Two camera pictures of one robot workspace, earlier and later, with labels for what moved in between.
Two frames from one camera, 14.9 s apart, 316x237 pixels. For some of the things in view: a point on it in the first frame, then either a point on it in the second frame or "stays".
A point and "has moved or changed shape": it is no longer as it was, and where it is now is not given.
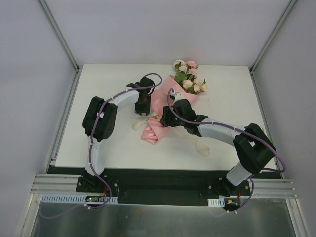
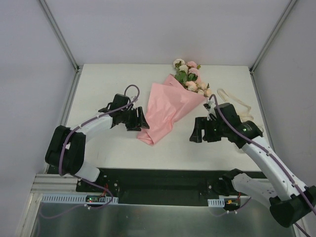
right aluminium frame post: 273,34 stays
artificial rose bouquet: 186,77 stays
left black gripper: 142,106 → 135,118
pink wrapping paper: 159,98 has moved or changed shape
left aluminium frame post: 59,36 stays
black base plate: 158,185 stays
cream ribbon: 201,147 → 247,114
